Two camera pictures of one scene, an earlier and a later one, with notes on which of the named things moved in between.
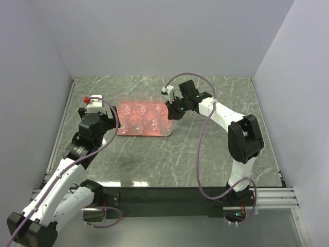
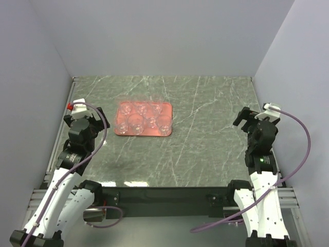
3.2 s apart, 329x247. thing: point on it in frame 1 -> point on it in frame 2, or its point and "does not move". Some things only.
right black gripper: x=173 y=114 -> x=246 y=114
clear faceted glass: x=141 y=107 does not move
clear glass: x=165 y=125 does not move
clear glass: x=136 y=121 does not move
